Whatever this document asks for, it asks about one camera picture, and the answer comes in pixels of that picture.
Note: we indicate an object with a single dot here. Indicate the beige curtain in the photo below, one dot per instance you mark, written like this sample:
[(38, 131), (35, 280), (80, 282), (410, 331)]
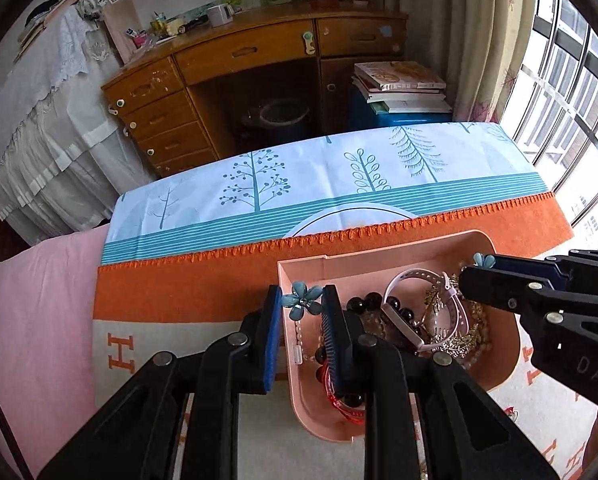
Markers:
[(459, 35)]

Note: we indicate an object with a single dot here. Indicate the blue tree print cloth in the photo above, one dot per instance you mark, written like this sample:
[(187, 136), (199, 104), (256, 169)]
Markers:
[(304, 185)]

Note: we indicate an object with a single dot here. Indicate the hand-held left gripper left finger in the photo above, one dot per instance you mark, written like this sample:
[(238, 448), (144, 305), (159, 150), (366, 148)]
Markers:
[(274, 340)]

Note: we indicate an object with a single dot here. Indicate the orange patterned blanket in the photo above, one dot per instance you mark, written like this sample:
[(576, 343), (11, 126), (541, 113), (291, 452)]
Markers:
[(189, 290)]

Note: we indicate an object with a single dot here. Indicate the pink bed sheet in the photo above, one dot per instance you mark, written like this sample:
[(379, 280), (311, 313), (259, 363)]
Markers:
[(39, 320)]

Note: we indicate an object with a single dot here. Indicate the dark waste bin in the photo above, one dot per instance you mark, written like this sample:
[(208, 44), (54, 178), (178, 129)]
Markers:
[(285, 117)]

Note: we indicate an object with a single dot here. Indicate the pile of books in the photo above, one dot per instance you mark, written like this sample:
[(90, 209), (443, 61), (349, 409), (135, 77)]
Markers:
[(44, 17)]

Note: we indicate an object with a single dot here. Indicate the wooden bookshelf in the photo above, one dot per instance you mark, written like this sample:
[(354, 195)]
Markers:
[(144, 15)]

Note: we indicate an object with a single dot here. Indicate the white mug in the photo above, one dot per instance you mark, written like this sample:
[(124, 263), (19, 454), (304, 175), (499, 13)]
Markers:
[(219, 15)]

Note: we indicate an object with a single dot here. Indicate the pink watch band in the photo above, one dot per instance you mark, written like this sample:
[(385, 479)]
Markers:
[(404, 325)]

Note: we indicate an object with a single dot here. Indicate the stack of books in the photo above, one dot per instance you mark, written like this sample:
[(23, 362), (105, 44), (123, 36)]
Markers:
[(399, 85)]

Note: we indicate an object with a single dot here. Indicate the metal window grille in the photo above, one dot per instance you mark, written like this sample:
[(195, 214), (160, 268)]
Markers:
[(574, 110)]

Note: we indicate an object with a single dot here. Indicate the wooden desk with drawers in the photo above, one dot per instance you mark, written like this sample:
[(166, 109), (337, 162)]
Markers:
[(259, 50)]

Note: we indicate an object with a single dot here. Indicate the pink plastic tray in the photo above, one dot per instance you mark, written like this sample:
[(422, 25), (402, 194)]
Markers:
[(329, 275)]

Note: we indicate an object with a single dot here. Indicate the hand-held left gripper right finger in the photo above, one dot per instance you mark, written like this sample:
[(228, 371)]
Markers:
[(333, 345)]

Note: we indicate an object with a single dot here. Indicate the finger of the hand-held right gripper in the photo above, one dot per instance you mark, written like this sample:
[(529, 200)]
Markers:
[(489, 285), (529, 266)]

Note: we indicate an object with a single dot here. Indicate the white lace furniture cover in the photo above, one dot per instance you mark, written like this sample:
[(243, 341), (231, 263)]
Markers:
[(49, 135)]

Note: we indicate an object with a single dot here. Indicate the blue flower brooch pin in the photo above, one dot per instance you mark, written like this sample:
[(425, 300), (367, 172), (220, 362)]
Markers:
[(484, 260)]

